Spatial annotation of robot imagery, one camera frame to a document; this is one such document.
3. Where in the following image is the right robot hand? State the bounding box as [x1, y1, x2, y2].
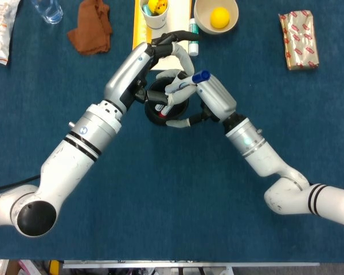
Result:
[155, 69, 237, 129]

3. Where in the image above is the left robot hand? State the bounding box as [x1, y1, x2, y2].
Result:
[103, 30, 200, 113]

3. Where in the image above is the blue-capped white marker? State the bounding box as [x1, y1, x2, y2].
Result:
[165, 70, 212, 94]

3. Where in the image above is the black mesh pen holder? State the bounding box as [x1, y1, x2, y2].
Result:
[144, 78, 190, 126]

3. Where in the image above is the yellow and white notebook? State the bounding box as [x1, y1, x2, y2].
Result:
[132, 0, 193, 72]

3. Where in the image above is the green and white glue stick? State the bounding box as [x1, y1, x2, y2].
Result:
[188, 18, 200, 57]

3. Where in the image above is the brown cloth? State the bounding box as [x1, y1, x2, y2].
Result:
[67, 0, 114, 56]

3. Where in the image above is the white paper cup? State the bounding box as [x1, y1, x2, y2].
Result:
[139, 0, 170, 30]

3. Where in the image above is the yellow toy figure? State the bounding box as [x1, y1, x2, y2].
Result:
[147, 0, 169, 15]

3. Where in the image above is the beige bowl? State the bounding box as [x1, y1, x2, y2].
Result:
[193, 0, 240, 36]

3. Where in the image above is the yellow ball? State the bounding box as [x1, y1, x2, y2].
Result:
[209, 7, 230, 29]

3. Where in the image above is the clear plastic cup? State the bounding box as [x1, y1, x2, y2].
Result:
[30, 0, 64, 25]

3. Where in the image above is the gold and red snack packet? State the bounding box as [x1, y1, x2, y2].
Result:
[278, 10, 320, 72]

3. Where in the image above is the blue felt table cover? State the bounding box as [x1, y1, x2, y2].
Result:
[0, 0, 344, 263]

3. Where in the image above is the pink paper packet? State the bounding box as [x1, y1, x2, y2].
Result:
[17, 260, 44, 275]

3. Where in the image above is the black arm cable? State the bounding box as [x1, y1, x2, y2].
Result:
[0, 175, 42, 194]

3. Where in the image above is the aluminium table edge rail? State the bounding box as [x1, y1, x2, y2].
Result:
[62, 260, 320, 269]

